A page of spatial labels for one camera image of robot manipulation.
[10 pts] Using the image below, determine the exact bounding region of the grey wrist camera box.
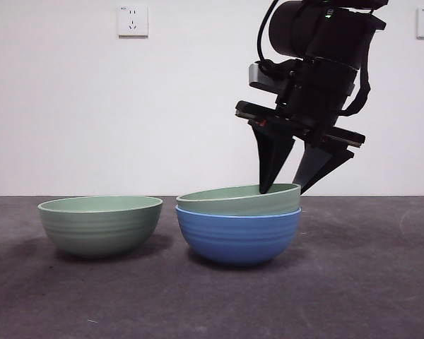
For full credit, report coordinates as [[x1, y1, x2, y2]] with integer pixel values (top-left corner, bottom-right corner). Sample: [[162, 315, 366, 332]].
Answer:
[[247, 61, 288, 95]]

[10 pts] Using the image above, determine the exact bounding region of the green ribbed bowl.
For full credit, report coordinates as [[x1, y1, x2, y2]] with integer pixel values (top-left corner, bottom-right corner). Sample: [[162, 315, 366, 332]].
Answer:
[[37, 195, 164, 258], [176, 183, 302, 217]]

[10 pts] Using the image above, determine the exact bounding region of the blue ribbed bowl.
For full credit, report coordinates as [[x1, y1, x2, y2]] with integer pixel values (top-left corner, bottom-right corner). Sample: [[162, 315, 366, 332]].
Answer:
[[175, 205, 302, 267]]

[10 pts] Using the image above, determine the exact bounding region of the black cable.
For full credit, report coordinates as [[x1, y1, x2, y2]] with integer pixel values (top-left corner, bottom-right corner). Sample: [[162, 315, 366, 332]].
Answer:
[[255, 0, 282, 70], [338, 52, 372, 118]]

